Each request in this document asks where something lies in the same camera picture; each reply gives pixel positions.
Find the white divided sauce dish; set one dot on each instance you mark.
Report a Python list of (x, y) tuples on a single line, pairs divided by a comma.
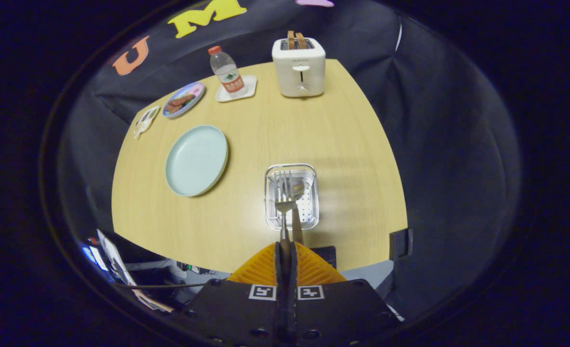
[(147, 118)]

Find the brown toast slice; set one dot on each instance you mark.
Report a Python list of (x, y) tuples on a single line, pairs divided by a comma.
[(291, 39), (301, 40)]

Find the black table clamp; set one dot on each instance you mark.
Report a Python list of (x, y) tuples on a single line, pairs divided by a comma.
[(400, 243)]

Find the dark box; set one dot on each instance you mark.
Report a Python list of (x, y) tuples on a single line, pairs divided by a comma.
[(326, 255)]

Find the colourful patterned plate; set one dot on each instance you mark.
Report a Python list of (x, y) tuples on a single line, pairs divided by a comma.
[(196, 89)]

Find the white printed papers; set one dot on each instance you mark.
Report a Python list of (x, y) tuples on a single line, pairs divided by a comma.
[(116, 260)]

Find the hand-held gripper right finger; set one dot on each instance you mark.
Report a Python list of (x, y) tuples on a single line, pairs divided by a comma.
[(294, 308)]

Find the white toaster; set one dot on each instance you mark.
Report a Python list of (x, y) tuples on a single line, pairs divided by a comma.
[(287, 77)]

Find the brown meat pieces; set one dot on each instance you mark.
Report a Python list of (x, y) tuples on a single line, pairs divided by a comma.
[(179, 101)]

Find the clear water bottle red cap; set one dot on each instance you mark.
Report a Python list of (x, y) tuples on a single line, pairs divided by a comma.
[(224, 67)]

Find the pale green plate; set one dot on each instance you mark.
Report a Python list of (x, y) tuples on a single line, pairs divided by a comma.
[(196, 161)]

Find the white square coaster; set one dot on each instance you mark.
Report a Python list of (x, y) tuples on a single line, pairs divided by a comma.
[(251, 84)]

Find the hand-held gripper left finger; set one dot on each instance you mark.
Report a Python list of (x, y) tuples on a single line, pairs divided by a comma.
[(279, 308)]

